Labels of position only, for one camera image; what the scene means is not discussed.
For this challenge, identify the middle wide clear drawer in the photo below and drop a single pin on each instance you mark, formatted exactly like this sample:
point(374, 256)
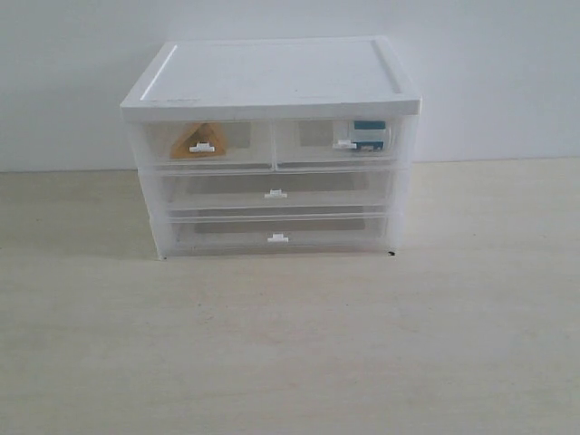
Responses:
point(358, 188)

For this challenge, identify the teal white glue stick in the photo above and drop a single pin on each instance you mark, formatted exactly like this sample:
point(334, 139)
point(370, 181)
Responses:
point(373, 136)

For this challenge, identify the bottom wide clear drawer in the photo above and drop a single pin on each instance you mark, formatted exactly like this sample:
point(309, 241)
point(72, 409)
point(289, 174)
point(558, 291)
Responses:
point(333, 231)

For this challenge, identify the white plastic drawer cabinet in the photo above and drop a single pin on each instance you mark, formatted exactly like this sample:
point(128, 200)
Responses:
point(340, 78)

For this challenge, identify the wide clear drawer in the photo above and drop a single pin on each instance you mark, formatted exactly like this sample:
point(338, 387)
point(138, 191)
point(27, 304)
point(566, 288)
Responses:
point(358, 188)
point(333, 231)

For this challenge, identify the yellow cheese wedge toy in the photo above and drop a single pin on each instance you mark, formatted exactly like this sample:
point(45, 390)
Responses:
point(200, 140)

